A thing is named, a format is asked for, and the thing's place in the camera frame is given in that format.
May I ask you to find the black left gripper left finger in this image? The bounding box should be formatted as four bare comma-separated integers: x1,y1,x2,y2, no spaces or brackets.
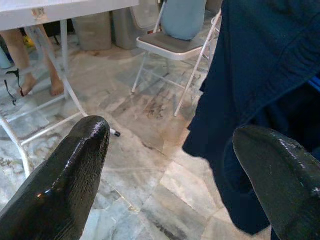
0,115,111,240

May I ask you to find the adult person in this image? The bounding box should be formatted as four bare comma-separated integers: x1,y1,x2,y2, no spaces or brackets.
0,24,66,98

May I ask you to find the black strap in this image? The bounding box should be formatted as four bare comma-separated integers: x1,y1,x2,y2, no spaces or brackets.
3,68,25,106

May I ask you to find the white folding chair grey seat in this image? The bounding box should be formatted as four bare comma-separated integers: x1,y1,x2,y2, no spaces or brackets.
130,0,223,118

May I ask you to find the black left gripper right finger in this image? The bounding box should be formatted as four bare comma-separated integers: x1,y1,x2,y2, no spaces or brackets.
232,125,320,240

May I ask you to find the light blue cushion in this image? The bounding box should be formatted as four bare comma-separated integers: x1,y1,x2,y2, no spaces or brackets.
161,0,208,42

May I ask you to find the navy garment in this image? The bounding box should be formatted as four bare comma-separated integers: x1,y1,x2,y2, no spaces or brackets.
182,0,320,237

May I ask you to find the white folding table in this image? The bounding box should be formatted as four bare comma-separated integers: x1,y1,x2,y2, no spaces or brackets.
0,0,140,180

